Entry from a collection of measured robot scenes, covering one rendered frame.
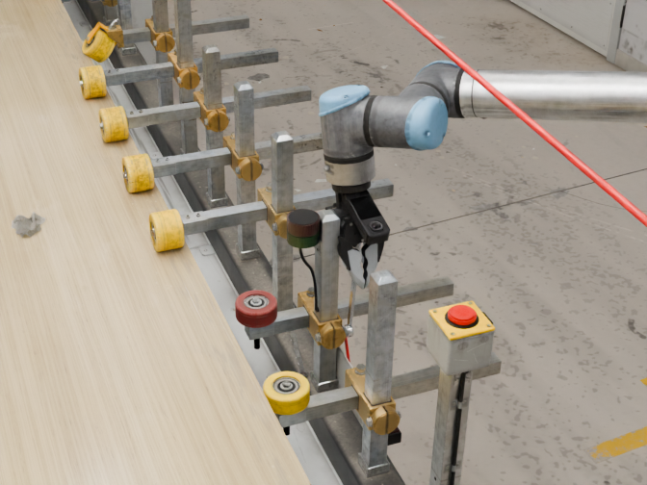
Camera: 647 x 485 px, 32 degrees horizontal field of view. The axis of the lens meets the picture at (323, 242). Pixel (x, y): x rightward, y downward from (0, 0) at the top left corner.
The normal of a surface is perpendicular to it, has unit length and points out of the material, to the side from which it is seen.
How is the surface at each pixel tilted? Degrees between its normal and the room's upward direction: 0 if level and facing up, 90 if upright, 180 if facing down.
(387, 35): 0
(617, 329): 0
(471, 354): 90
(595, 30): 90
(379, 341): 90
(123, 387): 0
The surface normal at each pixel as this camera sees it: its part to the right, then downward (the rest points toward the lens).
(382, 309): 0.36, 0.51
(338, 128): -0.43, 0.38
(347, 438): 0.02, -0.84
